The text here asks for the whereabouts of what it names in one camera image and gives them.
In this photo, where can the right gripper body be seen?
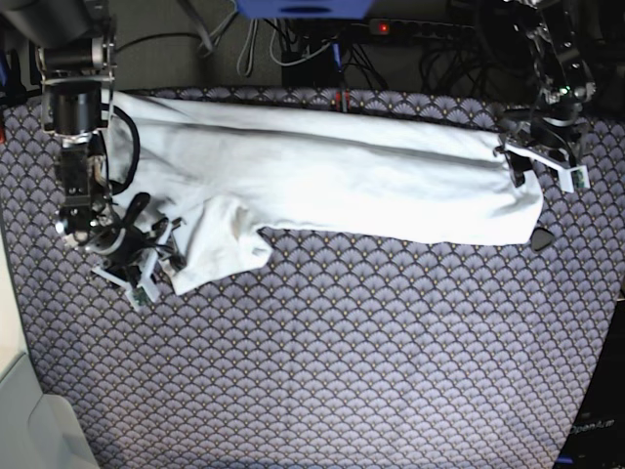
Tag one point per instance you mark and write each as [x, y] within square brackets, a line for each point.
[122, 251]

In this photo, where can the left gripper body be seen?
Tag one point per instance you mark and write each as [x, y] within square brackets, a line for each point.
[559, 133]

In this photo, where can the white T-shirt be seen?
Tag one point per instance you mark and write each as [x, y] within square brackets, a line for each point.
[228, 171]

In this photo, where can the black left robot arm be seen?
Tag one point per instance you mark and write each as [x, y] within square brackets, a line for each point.
[538, 39]

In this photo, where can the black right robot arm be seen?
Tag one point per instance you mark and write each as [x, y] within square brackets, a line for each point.
[75, 52]

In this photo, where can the black triangular finger pad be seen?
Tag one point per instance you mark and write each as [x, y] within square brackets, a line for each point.
[541, 239]

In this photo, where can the red black clamp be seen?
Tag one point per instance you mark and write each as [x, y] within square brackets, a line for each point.
[343, 101]

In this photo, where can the black power strip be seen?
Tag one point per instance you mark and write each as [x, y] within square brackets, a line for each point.
[385, 27]

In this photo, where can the black box with logo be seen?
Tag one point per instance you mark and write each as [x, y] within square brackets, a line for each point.
[596, 438]

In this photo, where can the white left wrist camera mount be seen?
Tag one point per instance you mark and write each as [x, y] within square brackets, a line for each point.
[571, 177]

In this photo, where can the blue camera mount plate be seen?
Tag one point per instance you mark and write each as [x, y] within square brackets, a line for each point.
[304, 9]

